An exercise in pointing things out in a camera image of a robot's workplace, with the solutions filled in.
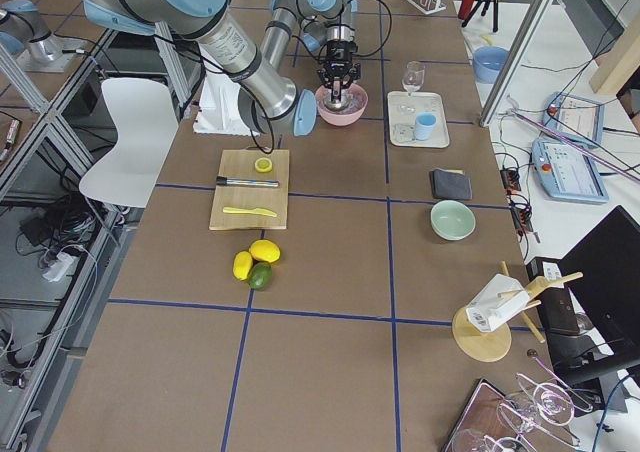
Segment near teach pendant tablet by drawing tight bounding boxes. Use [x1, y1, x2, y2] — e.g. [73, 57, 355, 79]
[532, 139, 609, 204]

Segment dark grey folded cloth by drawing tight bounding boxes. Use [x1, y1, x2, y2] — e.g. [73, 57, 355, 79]
[430, 169, 473, 200]

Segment white carton on stand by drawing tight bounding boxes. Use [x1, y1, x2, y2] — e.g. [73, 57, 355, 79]
[465, 274, 529, 333]

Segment lemon half slice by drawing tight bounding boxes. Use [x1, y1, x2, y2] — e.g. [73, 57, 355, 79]
[254, 157, 273, 173]

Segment green ceramic bowl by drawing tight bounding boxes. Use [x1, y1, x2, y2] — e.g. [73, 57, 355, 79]
[430, 200, 476, 241]

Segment metal cylinder rod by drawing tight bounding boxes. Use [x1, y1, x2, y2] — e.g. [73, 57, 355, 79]
[216, 176, 280, 188]

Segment green lime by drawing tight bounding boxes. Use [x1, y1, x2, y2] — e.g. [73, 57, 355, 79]
[247, 262, 272, 290]

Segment blue bowl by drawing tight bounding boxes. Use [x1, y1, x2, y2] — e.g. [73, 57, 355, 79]
[472, 46, 509, 84]

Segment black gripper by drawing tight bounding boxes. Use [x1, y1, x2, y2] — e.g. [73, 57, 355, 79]
[324, 40, 357, 63]
[317, 60, 361, 103]

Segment white chair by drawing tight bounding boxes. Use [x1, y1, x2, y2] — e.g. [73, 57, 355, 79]
[79, 77, 179, 208]

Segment light blue cup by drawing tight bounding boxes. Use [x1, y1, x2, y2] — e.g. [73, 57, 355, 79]
[413, 112, 437, 141]

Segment cream serving tray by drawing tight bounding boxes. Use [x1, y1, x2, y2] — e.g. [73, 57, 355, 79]
[387, 91, 450, 148]

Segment aluminium frame post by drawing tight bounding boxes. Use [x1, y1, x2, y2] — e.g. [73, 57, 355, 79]
[479, 0, 554, 127]

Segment wooden cutting board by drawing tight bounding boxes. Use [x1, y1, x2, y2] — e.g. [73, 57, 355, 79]
[209, 149, 290, 231]

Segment metal ice scoop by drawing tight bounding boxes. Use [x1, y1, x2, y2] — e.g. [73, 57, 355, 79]
[321, 79, 350, 112]

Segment yellow plastic knife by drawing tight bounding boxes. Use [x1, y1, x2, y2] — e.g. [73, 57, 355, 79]
[222, 206, 278, 218]

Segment far teach pendant tablet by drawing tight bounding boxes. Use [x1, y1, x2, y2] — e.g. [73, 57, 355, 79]
[542, 92, 605, 148]

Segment black monitor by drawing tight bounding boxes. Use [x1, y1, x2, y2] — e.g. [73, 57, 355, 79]
[542, 206, 639, 385]

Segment teach pendant tablet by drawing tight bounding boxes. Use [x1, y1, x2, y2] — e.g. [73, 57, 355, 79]
[542, 92, 605, 148]
[532, 139, 609, 204]

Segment wooden stand with base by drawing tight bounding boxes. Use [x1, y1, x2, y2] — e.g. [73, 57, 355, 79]
[452, 261, 583, 362]

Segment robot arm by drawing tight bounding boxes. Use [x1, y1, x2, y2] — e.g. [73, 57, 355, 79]
[83, 0, 359, 136]
[260, 0, 360, 88]

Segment clear wine glass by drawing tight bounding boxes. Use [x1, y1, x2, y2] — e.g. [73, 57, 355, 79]
[398, 61, 425, 114]

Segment yellow lemon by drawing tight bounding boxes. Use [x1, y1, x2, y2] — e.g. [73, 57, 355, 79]
[232, 250, 254, 281]
[249, 239, 281, 263]

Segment pink bowl of ice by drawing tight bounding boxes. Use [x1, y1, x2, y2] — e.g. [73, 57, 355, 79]
[315, 83, 368, 127]

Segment black tripod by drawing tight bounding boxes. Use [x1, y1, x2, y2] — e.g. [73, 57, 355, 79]
[461, 0, 499, 32]

